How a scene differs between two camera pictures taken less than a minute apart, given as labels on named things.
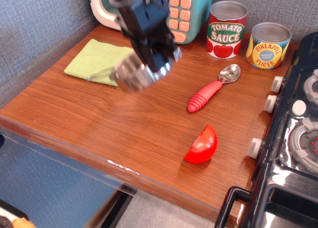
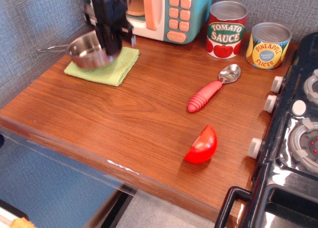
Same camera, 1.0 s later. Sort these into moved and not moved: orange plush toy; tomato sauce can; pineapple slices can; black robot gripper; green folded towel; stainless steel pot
Moved: black robot gripper; stainless steel pot
Not moved: orange plush toy; tomato sauce can; green folded towel; pineapple slices can
